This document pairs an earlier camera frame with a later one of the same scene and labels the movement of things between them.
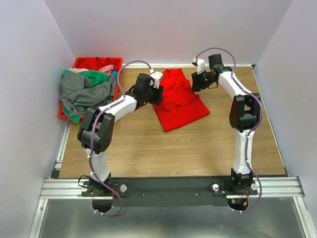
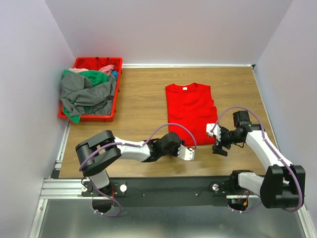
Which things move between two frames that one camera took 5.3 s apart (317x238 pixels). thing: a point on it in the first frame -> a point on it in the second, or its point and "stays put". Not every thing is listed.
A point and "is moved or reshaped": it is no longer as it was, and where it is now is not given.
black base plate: [161, 192] stays put
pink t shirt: [107, 68] stays put
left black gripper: [157, 98] -> [175, 154]
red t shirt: [180, 106] is moved or reshaped
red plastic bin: [95, 63] stays put
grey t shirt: [77, 93] stays put
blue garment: [114, 73] stays put
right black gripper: [196, 86] -> [217, 148]
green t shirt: [95, 77] stays put
